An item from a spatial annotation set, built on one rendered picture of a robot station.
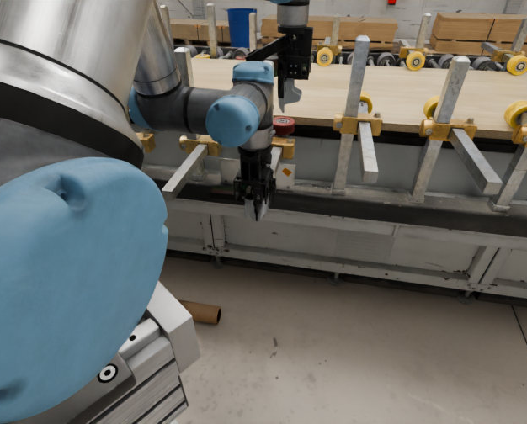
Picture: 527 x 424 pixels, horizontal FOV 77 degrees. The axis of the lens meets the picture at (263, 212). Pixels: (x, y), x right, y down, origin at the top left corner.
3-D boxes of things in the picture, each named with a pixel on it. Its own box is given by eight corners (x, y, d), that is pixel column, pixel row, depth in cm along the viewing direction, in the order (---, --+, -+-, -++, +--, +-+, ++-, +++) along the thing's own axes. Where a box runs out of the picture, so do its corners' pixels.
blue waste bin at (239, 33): (253, 55, 603) (252, 9, 560) (224, 54, 616) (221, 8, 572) (262, 50, 649) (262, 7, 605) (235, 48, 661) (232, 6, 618)
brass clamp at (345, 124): (379, 137, 96) (383, 120, 93) (332, 134, 98) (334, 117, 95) (377, 129, 101) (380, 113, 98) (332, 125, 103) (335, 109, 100)
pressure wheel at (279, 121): (291, 156, 113) (293, 124, 106) (268, 155, 114) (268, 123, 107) (294, 146, 119) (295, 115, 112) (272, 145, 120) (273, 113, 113)
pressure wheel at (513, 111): (503, 121, 104) (522, 135, 106) (528, 100, 100) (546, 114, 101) (497, 114, 109) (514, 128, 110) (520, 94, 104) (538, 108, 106)
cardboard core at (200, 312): (215, 317, 145) (151, 306, 150) (216, 328, 150) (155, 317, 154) (220, 303, 151) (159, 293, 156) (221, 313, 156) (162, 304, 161)
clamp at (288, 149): (292, 159, 106) (293, 145, 103) (252, 156, 108) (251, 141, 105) (294, 151, 111) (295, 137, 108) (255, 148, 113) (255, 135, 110)
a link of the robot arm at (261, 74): (223, 69, 56) (237, 58, 62) (227, 130, 62) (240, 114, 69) (268, 71, 54) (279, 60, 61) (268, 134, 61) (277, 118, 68)
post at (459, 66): (417, 213, 110) (471, 58, 81) (407, 212, 111) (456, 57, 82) (416, 207, 113) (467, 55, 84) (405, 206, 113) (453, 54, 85)
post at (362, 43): (343, 195, 111) (370, 37, 83) (332, 194, 112) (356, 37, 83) (343, 190, 114) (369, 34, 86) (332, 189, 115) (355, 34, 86)
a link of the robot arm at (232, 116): (186, 146, 54) (210, 122, 62) (252, 154, 52) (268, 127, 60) (178, 98, 49) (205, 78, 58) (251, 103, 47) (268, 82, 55)
